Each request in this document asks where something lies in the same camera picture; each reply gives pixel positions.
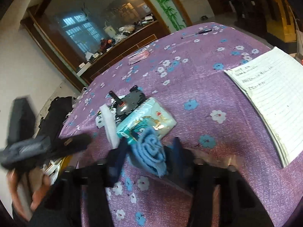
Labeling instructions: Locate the white foam block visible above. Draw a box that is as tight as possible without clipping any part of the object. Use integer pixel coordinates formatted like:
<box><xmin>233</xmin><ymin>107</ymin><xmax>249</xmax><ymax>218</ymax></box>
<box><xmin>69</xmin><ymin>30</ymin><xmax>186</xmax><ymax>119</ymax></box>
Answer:
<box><xmin>100</xmin><ymin>104</ymin><xmax>120</xmax><ymax>149</ymax></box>

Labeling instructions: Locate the blue knitted cloth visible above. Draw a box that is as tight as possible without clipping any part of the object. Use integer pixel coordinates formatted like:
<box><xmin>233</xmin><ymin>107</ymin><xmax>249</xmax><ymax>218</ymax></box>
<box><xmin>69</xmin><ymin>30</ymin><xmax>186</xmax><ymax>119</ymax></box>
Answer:
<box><xmin>129</xmin><ymin>127</ymin><xmax>167</xmax><ymax>177</ymax></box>

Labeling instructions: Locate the person's left hand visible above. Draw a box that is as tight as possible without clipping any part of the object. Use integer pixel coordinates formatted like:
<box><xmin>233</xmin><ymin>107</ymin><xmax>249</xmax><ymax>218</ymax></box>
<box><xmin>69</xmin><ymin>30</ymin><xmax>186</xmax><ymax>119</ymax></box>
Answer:
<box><xmin>6</xmin><ymin>170</ymin><xmax>51</xmax><ymax>221</ymax></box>

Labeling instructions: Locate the small white green packet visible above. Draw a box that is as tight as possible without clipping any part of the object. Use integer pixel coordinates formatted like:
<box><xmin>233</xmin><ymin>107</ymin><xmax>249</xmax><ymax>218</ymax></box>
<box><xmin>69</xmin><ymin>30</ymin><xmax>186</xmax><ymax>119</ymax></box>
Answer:
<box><xmin>95</xmin><ymin>113</ymin><xmax>104</xmax><ymax>129</ymax></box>

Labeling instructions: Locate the black bag on floor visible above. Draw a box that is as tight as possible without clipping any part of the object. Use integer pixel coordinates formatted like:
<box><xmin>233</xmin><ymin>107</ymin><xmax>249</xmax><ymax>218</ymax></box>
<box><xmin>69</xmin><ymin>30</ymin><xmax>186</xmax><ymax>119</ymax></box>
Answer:
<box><xmin>37</xmin><ymin>96</ymin><xmax>73</xmax><ymax>142</ymax></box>

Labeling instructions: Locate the gold box with white lining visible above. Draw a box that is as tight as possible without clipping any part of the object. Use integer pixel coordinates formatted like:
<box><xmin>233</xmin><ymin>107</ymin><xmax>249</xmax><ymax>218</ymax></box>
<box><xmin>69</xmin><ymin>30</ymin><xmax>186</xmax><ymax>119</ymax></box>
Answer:
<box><xmin>42</xmin><ymin>155</ymin><xmax>72</xmax><ymax>185</ymax></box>

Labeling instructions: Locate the black gear device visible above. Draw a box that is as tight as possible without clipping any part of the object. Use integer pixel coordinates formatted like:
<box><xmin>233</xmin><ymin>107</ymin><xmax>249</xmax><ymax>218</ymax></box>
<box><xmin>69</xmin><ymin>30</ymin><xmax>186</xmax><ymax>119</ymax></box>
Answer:
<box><xmin>108</xmin><ymin>85</ymin><xmax>147</xmax><ymax>123</ymax></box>

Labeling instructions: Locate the teal tissue pack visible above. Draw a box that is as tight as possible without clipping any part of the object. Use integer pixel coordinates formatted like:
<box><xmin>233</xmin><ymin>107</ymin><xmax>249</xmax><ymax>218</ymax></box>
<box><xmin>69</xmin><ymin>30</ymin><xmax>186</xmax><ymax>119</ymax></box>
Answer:
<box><xmin>117</xmin><ymin>97</ymin><xmax>177</xmax><ymax>145</ymax></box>

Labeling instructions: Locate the pink clear plastic bag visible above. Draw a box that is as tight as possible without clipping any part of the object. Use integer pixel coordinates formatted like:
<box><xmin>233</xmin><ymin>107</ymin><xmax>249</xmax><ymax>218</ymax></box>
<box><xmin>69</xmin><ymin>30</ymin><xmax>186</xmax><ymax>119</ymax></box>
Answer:
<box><xmin>128</xmin><ymin>50</ymin><xmax>150</xmax><ymax>65</ymax></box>

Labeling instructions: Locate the wooden framed glass cabinet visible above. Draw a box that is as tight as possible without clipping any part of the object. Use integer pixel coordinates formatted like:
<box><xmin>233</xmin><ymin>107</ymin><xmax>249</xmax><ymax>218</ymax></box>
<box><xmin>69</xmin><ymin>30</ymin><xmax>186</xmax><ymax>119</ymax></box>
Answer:
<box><xmin>21</xmin><ymin>0</ymin><xmax>169</xmax><ymax>89</ymax></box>

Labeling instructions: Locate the purple floral tablecloth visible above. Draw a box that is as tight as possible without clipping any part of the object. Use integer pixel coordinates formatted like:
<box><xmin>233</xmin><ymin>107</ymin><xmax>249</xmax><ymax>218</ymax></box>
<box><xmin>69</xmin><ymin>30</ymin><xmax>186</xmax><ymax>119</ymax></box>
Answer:
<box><xmin>61</xmin><ymin>23</ymin><xmax>302</xmax><ymax>226</ymax></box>

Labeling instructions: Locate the white lined notebook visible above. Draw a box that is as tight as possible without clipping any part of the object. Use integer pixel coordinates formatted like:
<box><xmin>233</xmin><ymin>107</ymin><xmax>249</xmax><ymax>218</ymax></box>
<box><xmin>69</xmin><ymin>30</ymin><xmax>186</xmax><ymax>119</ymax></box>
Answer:
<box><xmin>225</xmin><ymin>47</ymin><xmax>302</xmax><ymax>168</ymax></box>

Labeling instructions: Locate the black pen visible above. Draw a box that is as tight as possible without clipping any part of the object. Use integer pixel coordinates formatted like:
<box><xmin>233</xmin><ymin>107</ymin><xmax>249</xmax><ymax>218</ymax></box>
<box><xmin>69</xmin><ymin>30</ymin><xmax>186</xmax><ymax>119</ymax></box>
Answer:
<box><xmin>181</xmin><ymin>29</ymin><xmax>213</xmax><ymax>39</ymax></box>

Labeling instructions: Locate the bamboo painted panel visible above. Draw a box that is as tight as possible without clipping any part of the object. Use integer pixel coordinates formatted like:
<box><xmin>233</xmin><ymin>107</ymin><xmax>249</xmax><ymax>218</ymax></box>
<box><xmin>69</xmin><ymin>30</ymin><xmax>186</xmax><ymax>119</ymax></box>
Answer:
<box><xmin>150</xmin><ymin>0</ymin><xmax>186</xmax><ymax>33</ymax></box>

